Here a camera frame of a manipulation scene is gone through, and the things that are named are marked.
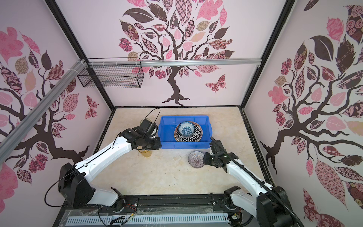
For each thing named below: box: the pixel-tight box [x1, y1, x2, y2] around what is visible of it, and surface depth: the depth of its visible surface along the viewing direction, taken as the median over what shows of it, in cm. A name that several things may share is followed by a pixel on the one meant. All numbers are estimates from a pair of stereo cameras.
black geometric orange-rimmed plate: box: [173, 121, 204, 143], surface depth 99 cm
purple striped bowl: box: [188, 150, 204, 169], surface depth 89 cm
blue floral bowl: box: [178, 121, 196, 137], surface depth 100 cm
